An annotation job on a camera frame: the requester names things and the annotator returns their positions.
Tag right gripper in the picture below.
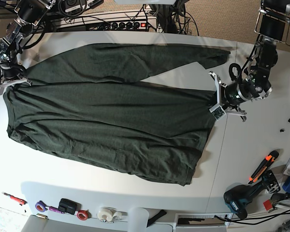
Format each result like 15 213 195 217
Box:
0 65 32 95

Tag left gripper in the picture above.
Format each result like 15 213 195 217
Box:
208 71 247 121

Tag dark green t-shirt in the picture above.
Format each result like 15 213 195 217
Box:
3 43 230 186

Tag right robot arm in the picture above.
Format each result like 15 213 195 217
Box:
0 0 56 95

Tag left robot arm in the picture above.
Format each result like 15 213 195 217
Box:
209 0 290 121

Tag orange black utility knife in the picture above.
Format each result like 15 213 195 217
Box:
248 150 279 185

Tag red square tag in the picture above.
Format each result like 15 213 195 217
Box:
263 200 273 211

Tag red black screwdriver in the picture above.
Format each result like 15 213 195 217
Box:
2 192 27 205

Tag black power strip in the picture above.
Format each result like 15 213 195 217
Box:
56 21 157 32

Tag purple tape roll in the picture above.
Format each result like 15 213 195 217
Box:
35 201 47 212

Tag white paper roll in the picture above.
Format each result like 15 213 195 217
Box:
128 207 149 232

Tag red tape roll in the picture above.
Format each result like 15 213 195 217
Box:
76 210 89 221

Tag clear tape dispenser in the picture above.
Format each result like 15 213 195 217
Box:
96 207 128 223

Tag teal black cordless drill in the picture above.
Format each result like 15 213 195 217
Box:
223 170 280 220

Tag black action camera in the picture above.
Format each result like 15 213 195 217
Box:
58 198 78 215

